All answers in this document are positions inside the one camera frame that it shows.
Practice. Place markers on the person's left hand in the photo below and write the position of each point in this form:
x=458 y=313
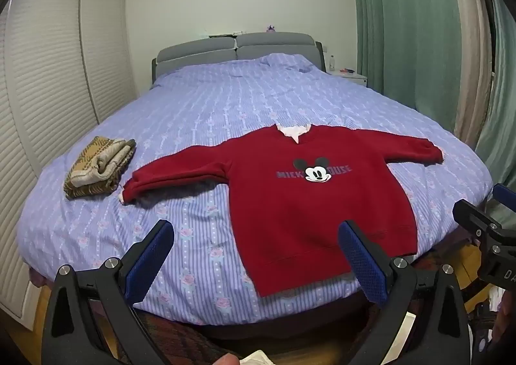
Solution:
x=225 y=360

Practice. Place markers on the green curtain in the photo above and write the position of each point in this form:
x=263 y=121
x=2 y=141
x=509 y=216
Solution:
x=387 y=26
x=502 y=107

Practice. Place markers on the bed with purple sheet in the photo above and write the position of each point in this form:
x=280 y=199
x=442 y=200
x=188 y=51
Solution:
x=242 y=98

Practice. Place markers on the grey padded headboard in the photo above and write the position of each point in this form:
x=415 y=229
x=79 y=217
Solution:
x=274 y=42

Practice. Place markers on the white louvered wardrobe doors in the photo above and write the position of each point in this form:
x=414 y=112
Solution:
x=52 y=66

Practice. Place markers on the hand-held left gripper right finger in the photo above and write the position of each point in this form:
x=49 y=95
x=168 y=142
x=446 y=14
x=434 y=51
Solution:
x=363 y=265

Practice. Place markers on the small red items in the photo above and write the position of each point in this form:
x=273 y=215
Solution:
x=347 y=71

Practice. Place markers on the beige curtain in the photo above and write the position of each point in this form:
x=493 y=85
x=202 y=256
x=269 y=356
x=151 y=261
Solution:
x=469 y=46

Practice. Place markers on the folded tan checked clothes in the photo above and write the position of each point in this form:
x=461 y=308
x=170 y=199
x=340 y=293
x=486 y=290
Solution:
x=100 y=167

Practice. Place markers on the flat boxes on headboard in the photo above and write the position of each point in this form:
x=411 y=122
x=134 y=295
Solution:
x=225 y=34

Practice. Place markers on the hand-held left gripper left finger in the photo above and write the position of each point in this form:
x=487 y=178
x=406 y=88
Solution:
x=150 y=255

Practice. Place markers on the clear plastic bottle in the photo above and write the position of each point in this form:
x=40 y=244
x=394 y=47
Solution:
x=332 y=63

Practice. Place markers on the red cartoon print sweater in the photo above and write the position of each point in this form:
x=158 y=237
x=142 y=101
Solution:
x=314 y=219

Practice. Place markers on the dark bed base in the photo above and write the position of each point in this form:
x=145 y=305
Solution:
x=262 y=332

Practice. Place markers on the white nightstand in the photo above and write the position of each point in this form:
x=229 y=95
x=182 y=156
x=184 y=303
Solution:
x=354 y=78

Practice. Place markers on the white paper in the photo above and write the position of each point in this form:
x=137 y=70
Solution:
x=260 y=359

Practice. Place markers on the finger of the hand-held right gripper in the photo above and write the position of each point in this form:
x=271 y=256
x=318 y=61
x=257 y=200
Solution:
x=473 y=217
x=504 y=192

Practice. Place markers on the person's right hand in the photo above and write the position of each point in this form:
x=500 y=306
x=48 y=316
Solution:
x=504 y=324

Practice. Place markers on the small purple toy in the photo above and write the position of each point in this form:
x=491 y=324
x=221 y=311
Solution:
x=270 y=29

